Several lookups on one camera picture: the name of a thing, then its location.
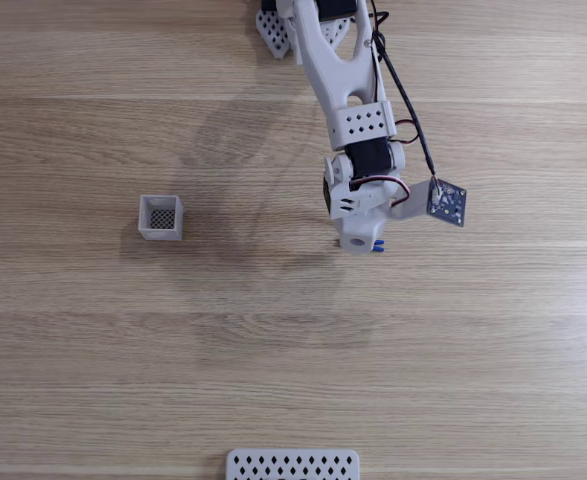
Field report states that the white lattice crate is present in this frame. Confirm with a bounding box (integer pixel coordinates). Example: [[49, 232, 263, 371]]
[[137, 194, 185, 242]]

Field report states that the white perforated plate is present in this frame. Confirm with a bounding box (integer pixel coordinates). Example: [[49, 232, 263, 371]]
[[225, 448, 361, 480]]

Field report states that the red white black servo wire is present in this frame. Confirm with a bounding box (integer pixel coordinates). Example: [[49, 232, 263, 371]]
[[349, 173, 411, 208]]

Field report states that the black camera circuit board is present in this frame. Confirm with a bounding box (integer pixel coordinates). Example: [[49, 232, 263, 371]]
[[426, 178, 468, 229]]

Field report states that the black camera cable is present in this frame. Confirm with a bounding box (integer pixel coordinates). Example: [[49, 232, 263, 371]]
[[367, 0, 444, 199]]

